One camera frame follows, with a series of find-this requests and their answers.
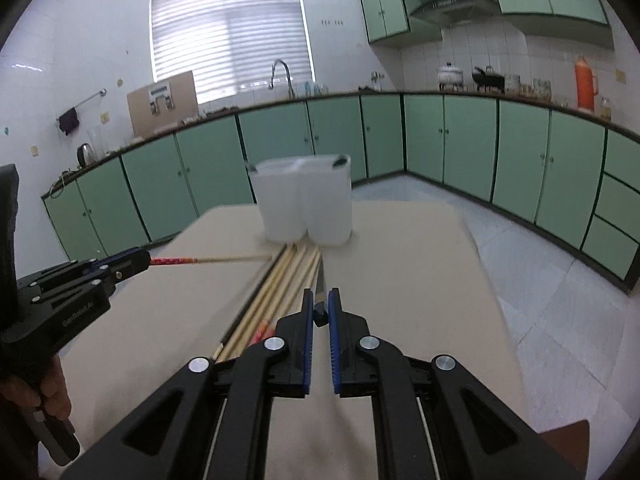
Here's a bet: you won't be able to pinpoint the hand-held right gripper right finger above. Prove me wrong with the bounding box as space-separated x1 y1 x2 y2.
327 287 586 480

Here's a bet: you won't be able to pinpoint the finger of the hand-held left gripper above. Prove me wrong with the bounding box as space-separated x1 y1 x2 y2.
17 248 152 295
30 260 151 311

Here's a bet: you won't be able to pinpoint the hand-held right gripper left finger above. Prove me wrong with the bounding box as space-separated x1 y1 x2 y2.
59 287 317 480

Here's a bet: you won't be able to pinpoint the bundle of bamboo chopsticks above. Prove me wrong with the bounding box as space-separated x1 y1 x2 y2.
214 241 325 363

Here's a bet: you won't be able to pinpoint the red patterned bamboo chopstick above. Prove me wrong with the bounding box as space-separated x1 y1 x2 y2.
149 255 275 267

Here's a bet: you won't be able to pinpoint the white plastic utensil holder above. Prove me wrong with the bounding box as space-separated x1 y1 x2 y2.
248 154 354 247

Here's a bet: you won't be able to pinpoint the person's left hand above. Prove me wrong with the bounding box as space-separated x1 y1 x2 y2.
0 352 72 436

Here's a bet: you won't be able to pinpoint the beige tablecloth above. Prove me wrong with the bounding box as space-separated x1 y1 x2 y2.
50 201 533 480

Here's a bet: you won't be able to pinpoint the clear glass pitcher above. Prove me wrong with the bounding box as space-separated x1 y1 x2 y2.
87 125 108 157

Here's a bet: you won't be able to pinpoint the green base cabinets with sink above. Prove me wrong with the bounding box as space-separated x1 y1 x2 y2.
41 91 405 261

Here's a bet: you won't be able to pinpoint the brown cardboard box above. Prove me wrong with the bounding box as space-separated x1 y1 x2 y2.
126 71 199 138

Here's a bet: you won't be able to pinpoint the dark hanging towel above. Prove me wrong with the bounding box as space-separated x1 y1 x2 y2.
57 108 81 136

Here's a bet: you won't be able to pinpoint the chrome sink faucet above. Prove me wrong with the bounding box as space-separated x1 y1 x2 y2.
270 59 296 101

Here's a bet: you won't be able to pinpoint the white window blind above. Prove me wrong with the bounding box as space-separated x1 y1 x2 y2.
149 0 315 106

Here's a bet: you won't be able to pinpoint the green base cabinets with drawers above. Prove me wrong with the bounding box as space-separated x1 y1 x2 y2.
401 91 640 295

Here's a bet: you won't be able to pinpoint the white cooking pot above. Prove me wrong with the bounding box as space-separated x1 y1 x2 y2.
437 61 465 92

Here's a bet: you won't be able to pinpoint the black wok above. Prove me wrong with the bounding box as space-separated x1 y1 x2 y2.
471 65 505 93

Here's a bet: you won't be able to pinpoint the orange thermos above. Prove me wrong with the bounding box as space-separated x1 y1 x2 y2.
574 55 599 111

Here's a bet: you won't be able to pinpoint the chrome towel rail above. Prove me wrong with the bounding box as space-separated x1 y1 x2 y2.
56 88 107 121

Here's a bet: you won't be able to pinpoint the small green wall cabinet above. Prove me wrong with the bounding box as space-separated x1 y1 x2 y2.
354 0 443 45

